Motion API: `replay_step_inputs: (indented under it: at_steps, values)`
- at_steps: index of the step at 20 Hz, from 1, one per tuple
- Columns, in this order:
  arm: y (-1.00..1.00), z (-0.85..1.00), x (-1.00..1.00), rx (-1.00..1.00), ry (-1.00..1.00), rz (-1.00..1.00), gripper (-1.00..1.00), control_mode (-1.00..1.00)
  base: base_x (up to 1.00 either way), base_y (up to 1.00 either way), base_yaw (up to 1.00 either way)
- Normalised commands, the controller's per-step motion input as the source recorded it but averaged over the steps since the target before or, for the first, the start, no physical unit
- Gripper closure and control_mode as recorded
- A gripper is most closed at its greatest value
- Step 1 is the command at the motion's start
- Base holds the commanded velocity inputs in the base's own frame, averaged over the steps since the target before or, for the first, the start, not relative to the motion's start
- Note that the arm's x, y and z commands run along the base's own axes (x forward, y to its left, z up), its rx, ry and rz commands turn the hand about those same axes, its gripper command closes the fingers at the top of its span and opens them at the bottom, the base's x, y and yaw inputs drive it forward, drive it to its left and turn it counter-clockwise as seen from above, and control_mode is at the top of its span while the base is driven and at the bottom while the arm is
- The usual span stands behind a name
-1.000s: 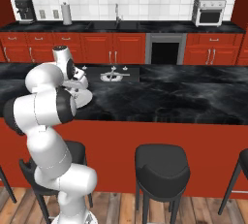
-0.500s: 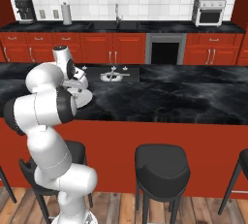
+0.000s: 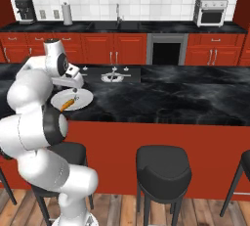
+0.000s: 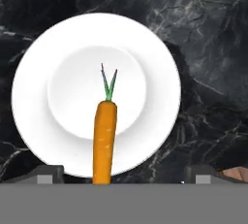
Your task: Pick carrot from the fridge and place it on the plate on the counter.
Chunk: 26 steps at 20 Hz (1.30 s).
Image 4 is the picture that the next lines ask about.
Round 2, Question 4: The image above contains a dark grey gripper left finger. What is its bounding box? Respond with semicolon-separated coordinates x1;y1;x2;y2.
4;164;65;185

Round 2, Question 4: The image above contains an orange carrot with green stem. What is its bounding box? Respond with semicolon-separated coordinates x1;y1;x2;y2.
92;62;119;185

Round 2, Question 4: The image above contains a white round plate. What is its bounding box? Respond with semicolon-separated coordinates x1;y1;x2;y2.
11;12;182;179

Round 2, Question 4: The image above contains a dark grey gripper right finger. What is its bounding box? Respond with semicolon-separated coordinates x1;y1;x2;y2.
184;164;246;185

